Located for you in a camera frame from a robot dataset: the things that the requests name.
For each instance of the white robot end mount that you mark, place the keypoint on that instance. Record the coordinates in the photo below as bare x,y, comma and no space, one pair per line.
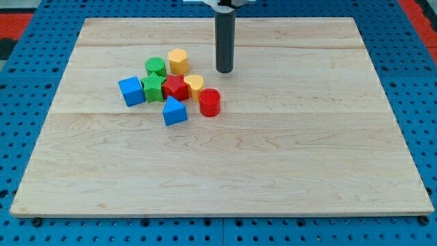
222,3

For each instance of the yellow hexagon block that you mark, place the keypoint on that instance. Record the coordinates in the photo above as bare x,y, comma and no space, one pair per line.
178,61

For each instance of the red cylinder block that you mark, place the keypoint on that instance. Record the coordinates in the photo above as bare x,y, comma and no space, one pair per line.
209,102

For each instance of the red star block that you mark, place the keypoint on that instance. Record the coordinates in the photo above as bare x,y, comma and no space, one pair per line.
176,87

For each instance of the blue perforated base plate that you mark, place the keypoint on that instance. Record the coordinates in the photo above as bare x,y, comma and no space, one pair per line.
33,71

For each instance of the blue cube block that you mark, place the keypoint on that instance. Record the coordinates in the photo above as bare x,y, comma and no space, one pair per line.
132,91

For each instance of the yellow heart block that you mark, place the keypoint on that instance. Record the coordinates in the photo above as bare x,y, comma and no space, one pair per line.
195,84

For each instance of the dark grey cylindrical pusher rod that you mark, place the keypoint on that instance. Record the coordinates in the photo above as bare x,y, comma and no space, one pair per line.
224,38

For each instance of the green cylinder block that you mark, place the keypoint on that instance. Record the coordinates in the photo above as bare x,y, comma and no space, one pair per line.
157,66

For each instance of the light wooden board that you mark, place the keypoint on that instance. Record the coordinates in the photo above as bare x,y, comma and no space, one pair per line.
305,129

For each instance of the green star block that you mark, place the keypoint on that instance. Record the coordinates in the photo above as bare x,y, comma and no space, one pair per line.
152,87

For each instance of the blue triangle block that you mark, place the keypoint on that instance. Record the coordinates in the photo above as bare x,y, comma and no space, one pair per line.
174,111

